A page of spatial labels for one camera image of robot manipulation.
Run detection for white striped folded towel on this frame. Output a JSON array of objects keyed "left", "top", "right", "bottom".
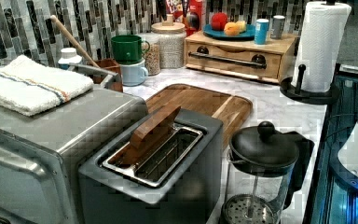
[{"left": 0, "top": 55, "right": 93, "bottom": 117}]

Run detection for blue shaker can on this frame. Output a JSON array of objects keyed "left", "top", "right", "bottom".
[{"left": 255, "top": 19, "right": 269, "bottom": 45}]

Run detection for light blue mug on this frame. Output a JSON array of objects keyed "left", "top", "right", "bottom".
[{"left": 120, "top": 60, "right": 149, "bottom": 87}]

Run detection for silver toaster oven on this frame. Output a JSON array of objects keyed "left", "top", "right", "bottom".
[{"left": 0, "top": 63, "right": 149, "bottom": 224}]

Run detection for glass jar of grains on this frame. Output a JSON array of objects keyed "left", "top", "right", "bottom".
[{"left": 139, "top": 33, "right": 160, "bottom": 76}]

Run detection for orange fruit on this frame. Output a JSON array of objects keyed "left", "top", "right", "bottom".
[{"left": 224, "top": 22, "right": 241, "bottom": 36}]

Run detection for wooden cutting board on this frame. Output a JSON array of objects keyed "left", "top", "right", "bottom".
[{"left": 146, "top": 84, "right": 253, "bottom": 148}]

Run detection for black paper towel holder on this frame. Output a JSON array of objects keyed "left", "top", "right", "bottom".
[{"left": 280, "top": 64, "right": 340, "bottom": 105}]

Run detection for white paper towel roll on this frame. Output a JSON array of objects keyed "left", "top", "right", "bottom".
[{"left": 291, "top": 1, "right": 351, "bottom": 92}]

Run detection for glass french press black lid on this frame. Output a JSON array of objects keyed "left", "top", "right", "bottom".
[{"left": 219, "top": 121, "right": 314, "bottom": 224}]

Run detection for wooden toast slice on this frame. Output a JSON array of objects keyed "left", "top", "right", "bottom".
[{"left": 108, "top": 105, "right": 181, "bottom": 168}]

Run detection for black drawer bar handle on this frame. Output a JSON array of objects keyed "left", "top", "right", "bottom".
[{"left": 187, "top": 46, "right": 267, "bottom": 69}]

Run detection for white bottle blue label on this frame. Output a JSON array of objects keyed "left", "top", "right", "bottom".
[{"left": 58, "top": 48, "right": 83, "bottom": 70}]

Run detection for yellow fruit piece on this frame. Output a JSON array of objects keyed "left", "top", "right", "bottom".
[{"left": 236, "top": 21, "right": 247, "bottom": 33}]

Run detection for wooden drawer box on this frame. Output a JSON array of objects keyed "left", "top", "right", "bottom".
[{"left": 185, "top": 32, "right": 297, "bottom": 84}]

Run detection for brown wooden utensil box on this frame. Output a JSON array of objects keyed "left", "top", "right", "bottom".
[{"left": 95, "top": 58, "right": 123, "bottom": 92}]

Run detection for grey two-slot toaster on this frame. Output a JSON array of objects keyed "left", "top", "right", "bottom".
[{"left": 78, "top": 109, "right": 223, "bottom": 224}]

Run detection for wooden drawer front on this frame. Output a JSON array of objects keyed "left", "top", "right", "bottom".
[{"left": 186, "top": 43, "right": 282, "bottom": 79}]

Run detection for glass jar wooden lid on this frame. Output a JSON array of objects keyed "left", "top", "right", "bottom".
[{"left": 151, "top": 14, "right": 186, "bottom": 69}]

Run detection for silver shaker can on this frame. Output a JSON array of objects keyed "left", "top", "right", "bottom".
[{"left": 270, "top": 15, "right": 285, "bottom": 39}]

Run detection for red apple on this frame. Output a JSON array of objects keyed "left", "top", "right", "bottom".
[{"left": 210, "top": 12, "right": 227, "bottom": 31}]

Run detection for green mug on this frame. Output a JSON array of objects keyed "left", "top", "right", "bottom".
[{"left": 111, "top": 35, "right": 150, "bottom": 64}]

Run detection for blue plate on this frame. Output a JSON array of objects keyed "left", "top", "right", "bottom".
[{"left": 203, "top": 24, "right": 255, "bottom": 40}]

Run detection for red cereal box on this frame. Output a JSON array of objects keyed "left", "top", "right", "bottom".
[{"left": 165, "top": 0, "right": 206, "bottom": 36}]

